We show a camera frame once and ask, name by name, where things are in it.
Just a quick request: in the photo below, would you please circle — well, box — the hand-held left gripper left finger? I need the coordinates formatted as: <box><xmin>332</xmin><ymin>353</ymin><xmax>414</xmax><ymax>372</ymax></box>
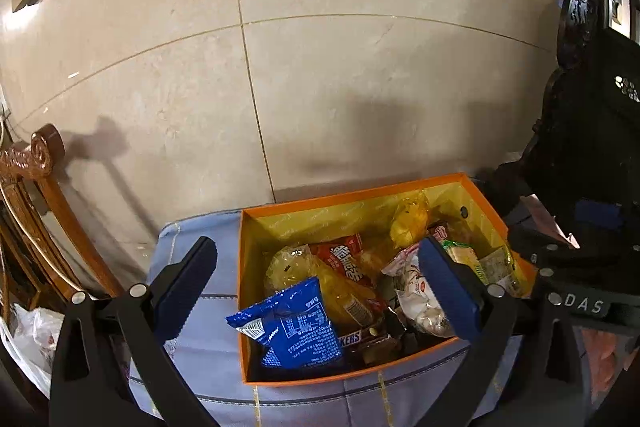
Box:
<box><xmin>50</xmin><ymin>236</ymin><xmax>219</xmax><ymax>427</ymax></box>

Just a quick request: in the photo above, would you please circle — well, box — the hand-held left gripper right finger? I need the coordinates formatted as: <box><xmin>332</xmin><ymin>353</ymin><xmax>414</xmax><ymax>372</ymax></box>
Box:
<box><xmin>412</xmin><ymin>237</ymin><xmax>587</xmax><ymax>427</ymax></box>

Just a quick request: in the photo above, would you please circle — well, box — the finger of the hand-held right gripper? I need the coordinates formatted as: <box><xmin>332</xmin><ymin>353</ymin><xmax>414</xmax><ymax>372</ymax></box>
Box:
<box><xmin>509</xmin><ymin>226</ymin><xmax>587</xmax><ymax>271</ymax></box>
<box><xmin>571</xmin><ymin>201</ymin><xmax>640</xmax><ymax>254</ymax></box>

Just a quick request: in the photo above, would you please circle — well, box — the clear bag of white candies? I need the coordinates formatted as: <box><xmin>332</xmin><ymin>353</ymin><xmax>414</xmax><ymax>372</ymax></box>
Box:
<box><xmin>400</xmin><ymin>299</ymin><xmax>457</xmax><ymax>339</ymax></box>

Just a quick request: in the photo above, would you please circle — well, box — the small pale yellow packet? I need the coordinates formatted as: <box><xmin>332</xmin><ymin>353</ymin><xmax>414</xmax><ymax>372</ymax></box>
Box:
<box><xmin>442</xmin><ymin>239</ymin><xmax>489</xmax><ymax>284</ymax></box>

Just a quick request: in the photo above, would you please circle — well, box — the white green snack packet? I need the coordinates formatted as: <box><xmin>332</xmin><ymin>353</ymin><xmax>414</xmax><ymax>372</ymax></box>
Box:
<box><xmin>479</xmin><ymin>246</ymin><xmax>527</xmax><ymax>299</ymax></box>

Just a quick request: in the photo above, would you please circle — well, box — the yellow cake packet with barcode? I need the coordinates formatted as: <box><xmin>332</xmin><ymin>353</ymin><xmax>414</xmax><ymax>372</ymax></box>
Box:
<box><xmin>315</xmin><ymin>263</ymin><xmax>389</xmax><ymax>329</ymax></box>

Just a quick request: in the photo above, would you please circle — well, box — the brown chocolate bar packet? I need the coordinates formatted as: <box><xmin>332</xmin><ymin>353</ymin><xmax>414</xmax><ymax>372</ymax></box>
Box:
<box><xmin>334</xmin><ymin>329</ymin><xmax>397</xmax><ymax>352</ymax></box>

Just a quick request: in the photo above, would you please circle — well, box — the round pastry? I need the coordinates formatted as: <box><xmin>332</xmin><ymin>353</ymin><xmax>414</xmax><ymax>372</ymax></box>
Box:
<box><xmin>264</xmin><ymin>243</ymin><xmax>322</xmax><ymax>296</ymax></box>

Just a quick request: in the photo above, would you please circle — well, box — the red snack packet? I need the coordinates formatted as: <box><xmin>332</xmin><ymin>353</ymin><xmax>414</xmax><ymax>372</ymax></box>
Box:
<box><xmin>309</xmin><ymin>233</ymin><xmax>382</xmax><ymax>289</ymax></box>

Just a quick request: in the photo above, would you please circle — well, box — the blue snack packet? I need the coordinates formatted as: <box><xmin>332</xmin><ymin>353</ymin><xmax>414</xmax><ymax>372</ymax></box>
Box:
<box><xmin>225</xmin><ymin>276</ymin><xmax>347</xmax><ymax>371</ymax></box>

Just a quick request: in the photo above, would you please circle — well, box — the orange cardboard box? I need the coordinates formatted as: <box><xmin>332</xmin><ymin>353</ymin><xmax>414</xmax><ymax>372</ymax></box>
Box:
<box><xmin>236</xmin><ymin>173</ymin><xmax>537</xmax><ymax>388</ymax></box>

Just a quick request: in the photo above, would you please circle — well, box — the blue checked tablecloth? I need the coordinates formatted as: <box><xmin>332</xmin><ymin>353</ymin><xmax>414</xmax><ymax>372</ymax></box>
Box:
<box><xmin>127</xmin><ymin>208</ymin><xmax>527</xmax><ymax>427</ymax></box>

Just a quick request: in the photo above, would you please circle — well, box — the pink patterned cloth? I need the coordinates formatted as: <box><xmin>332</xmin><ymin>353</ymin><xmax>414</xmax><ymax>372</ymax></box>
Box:
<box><xmin>574</xmin><ymin>326</ymin><xmax>632</xmax><ymax>414</ymax></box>

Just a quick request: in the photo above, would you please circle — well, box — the white plastic bag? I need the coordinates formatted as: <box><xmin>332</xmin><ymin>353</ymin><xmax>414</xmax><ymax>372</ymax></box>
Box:
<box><xmin>0</xmin><ymin>303</ymin><xmax>67</xmax><ymax>401</ymax></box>

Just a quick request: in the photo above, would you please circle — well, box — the brown carved wooden chair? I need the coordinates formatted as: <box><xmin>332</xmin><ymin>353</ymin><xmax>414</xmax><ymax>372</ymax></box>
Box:
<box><xmin>0</xmin><ymin>123</ymin><xmax>127</xmax><ymax>324</ymax></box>

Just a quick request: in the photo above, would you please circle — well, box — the white power cable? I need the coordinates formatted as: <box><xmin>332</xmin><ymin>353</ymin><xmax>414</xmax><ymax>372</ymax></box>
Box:
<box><xmin>0</xmin><ymin>177</ymin><xmax>77</xmax><ymax>290</ymax></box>

